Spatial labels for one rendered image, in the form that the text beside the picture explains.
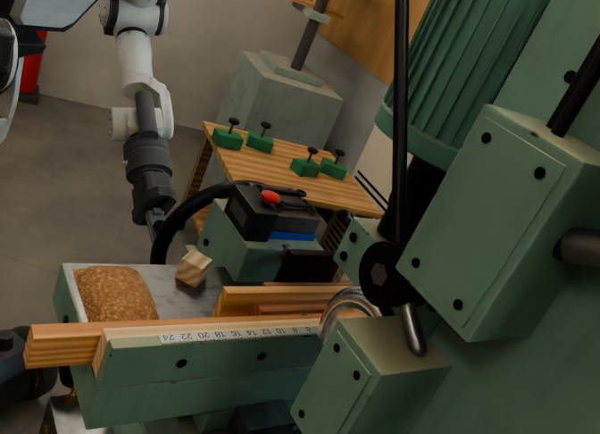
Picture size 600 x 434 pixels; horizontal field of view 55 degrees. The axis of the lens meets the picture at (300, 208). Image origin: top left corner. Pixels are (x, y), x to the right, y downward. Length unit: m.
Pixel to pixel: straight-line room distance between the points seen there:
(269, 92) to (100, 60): 1.20
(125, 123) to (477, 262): 0.88
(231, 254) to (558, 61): 0.51
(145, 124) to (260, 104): 1.86
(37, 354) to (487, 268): 0.42
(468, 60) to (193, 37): 3.22
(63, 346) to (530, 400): 0.43
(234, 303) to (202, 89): 3.22
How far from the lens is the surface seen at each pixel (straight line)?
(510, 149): 0.42
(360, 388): 0.50
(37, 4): 1.00
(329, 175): 2.50
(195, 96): 3.89
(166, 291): 0.78
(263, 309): 0.73
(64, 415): 0.98
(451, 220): 0.44
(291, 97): 3.00
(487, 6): 0.62
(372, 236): 0.73
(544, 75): 0.57
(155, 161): 1.13
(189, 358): 0.64
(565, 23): 0.57
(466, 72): 0.62
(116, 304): 0.70
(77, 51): 3.71
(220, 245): 0.88
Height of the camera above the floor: 1.35
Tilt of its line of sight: 23 degrees down
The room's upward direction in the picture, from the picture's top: 24 degrees clockwise
